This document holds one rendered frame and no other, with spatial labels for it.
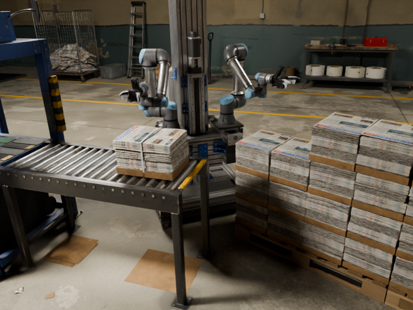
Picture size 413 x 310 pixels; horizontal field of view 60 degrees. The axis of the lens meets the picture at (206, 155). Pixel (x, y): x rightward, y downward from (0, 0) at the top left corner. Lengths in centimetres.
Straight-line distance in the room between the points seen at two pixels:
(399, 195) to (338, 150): 41
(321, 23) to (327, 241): 690
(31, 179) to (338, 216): 197
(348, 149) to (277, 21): 697
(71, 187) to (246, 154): 121
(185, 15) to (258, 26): 617
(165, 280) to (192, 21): 197
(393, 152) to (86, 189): 177
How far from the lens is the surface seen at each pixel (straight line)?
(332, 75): 850
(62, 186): 241
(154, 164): 215
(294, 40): 901
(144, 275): 273
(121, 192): 216
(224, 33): 931
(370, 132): 228
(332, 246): 260
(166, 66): 278
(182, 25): 301
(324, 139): 231
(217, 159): 314
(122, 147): 221
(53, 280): 288
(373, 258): 253
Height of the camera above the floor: 177
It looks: 23 degrees down
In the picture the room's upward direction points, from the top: 1 degrees counter-clockwise
